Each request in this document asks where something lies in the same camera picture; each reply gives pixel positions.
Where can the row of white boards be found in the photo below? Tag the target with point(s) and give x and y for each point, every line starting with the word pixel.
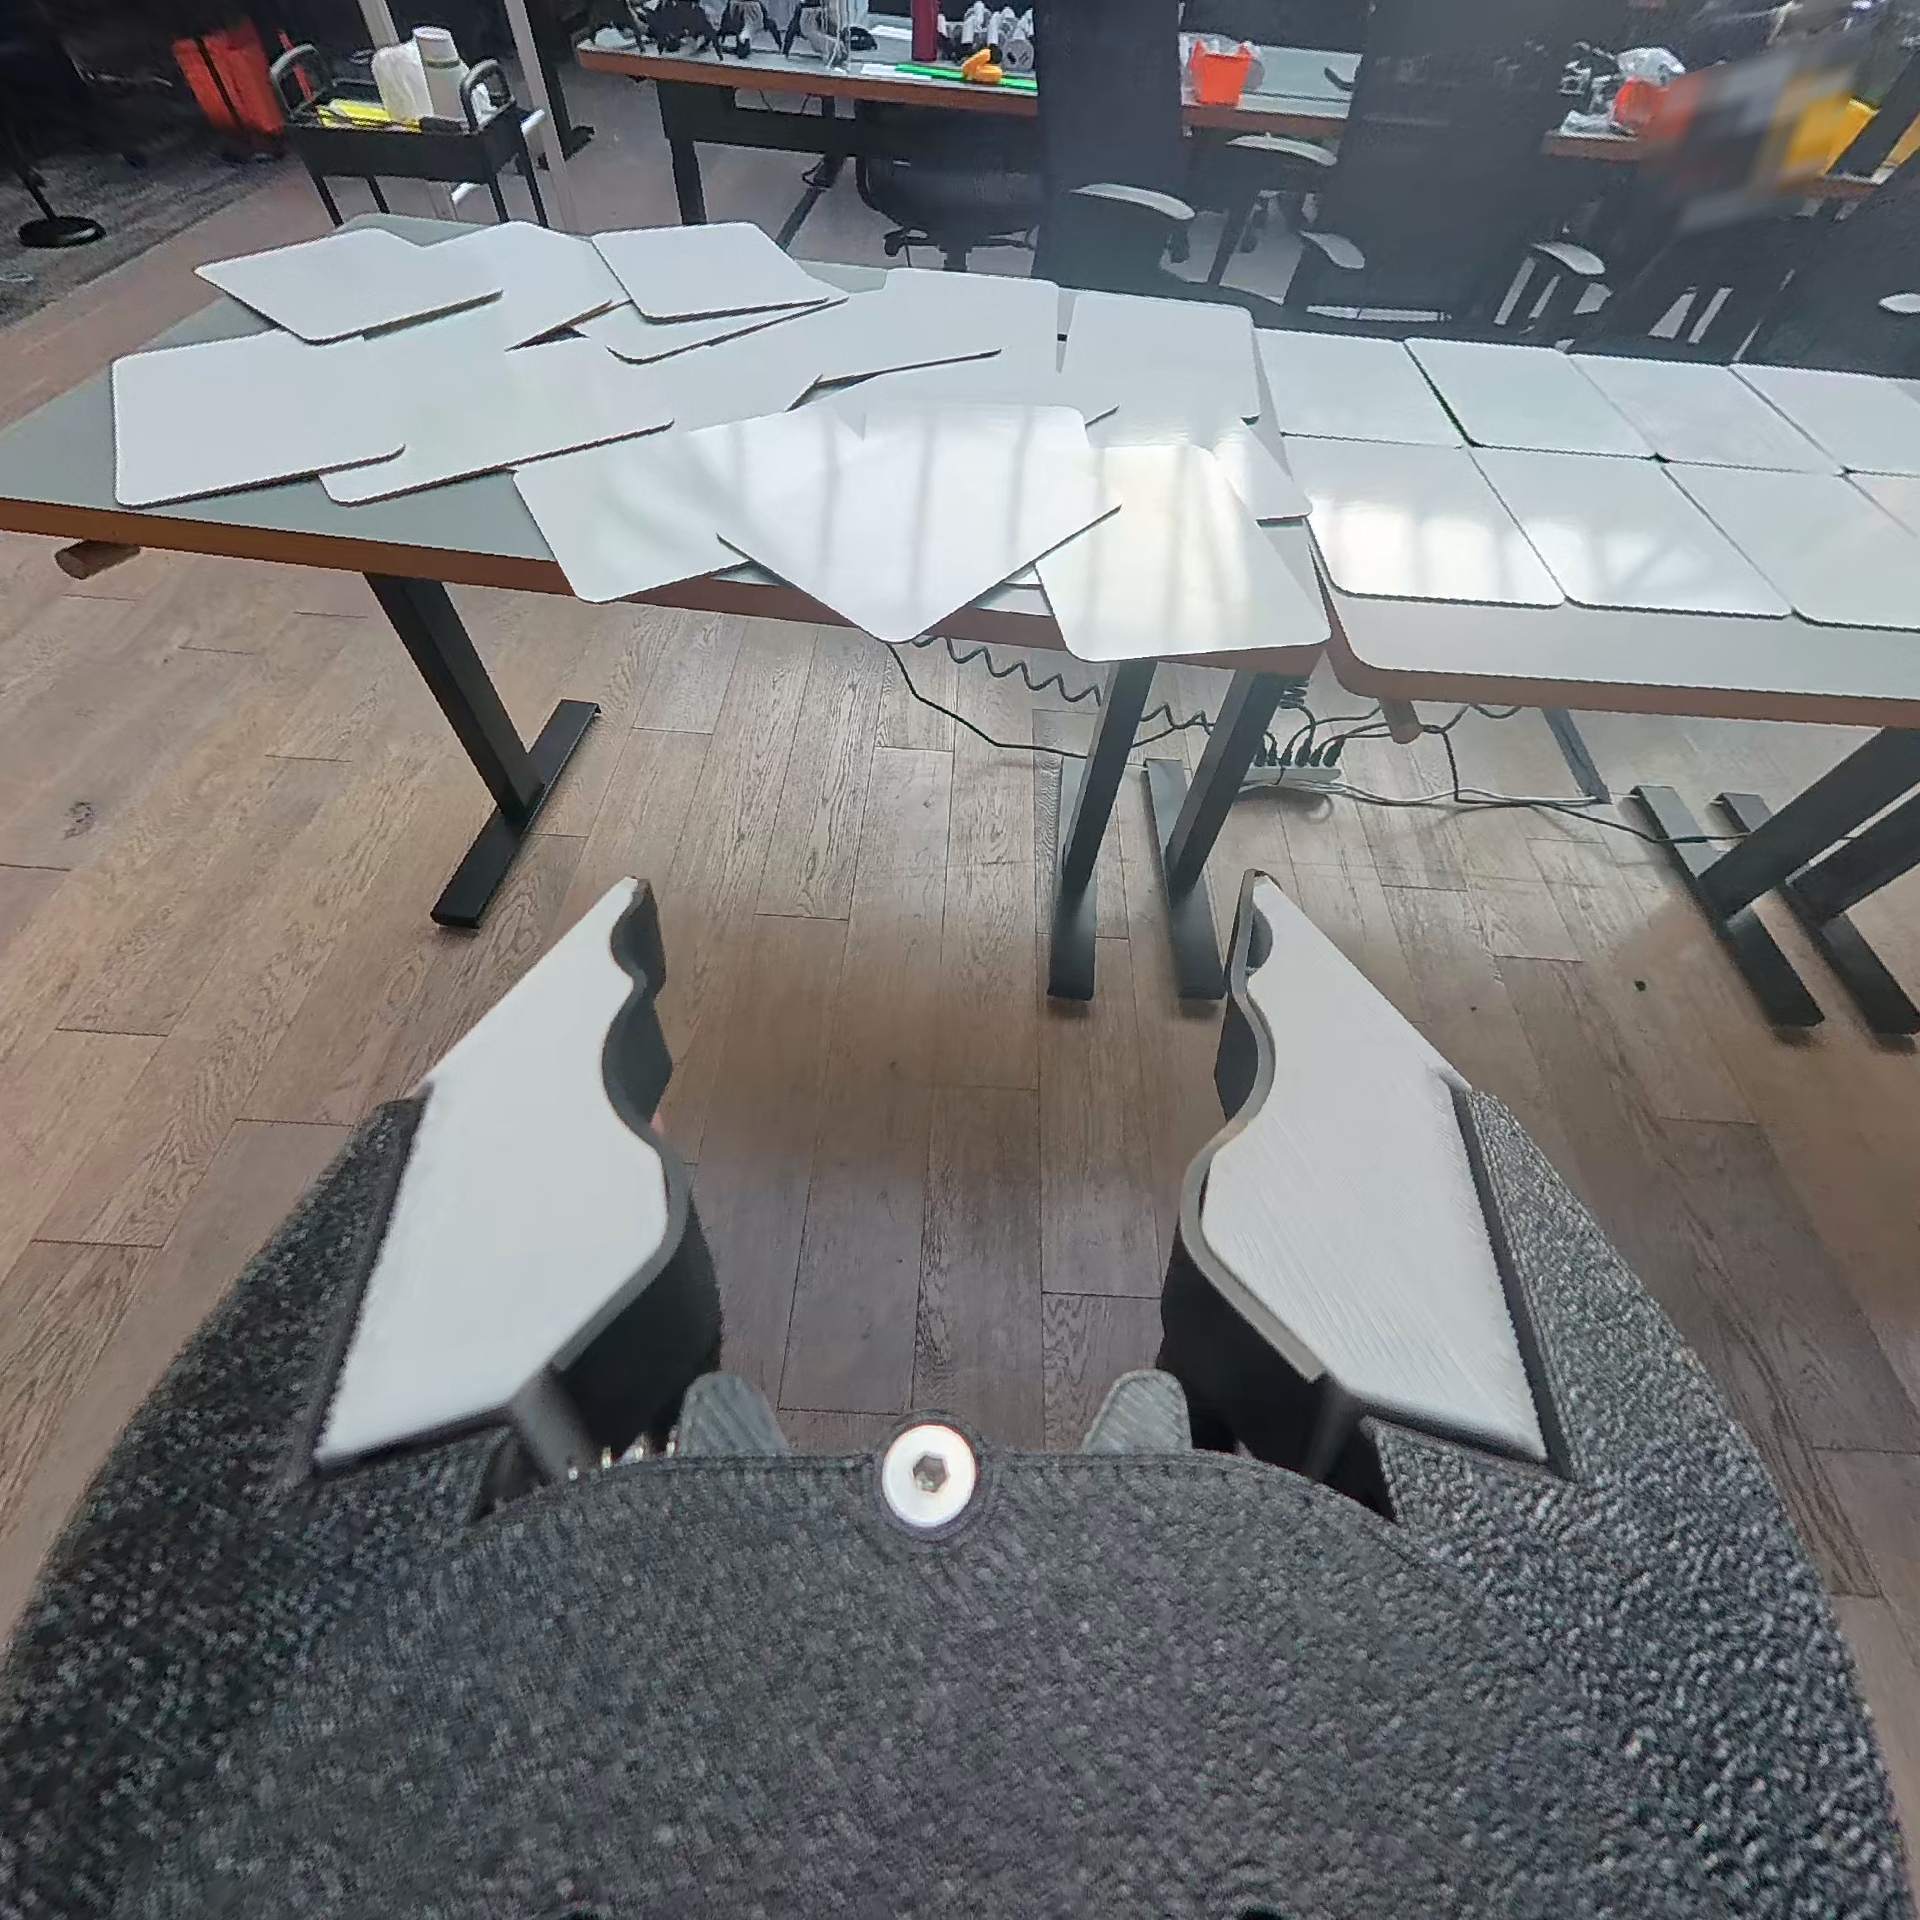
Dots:
pixel 1621 525

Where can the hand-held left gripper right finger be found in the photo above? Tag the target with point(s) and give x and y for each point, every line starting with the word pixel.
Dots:
pixel 1364 1244

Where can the wooden desk peg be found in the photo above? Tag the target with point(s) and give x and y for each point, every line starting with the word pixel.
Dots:
pixel 92 561
pixel 1406 721

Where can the white power strip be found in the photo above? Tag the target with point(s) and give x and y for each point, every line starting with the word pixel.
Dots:
pixel 1302 772

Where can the cluttered work desk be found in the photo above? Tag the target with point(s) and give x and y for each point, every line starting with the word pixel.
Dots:
pixel 1304 74

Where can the orange bag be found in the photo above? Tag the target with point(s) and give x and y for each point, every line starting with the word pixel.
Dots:
pixel 224 83

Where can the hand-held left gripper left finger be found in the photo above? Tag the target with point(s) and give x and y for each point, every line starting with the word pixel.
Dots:
pixel 494 1231

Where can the pile of white boards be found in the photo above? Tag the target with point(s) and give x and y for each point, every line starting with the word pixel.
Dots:
pixel 900 510

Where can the black office chair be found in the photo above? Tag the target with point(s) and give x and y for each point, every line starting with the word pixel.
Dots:
pixel 945 188
pixel 1111 121
pixel 1440 134
pixel 1694 285

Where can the white insulated flask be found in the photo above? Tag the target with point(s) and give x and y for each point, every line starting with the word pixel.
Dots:
pixel 439 74

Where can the black utility cart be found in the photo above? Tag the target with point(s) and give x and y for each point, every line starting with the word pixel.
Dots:
pixel 399 151

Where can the small orange bin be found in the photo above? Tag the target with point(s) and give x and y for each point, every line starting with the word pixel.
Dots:
pixel 1220 74

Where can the black round stand base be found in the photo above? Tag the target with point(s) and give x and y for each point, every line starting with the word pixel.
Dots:
pixel 61 233

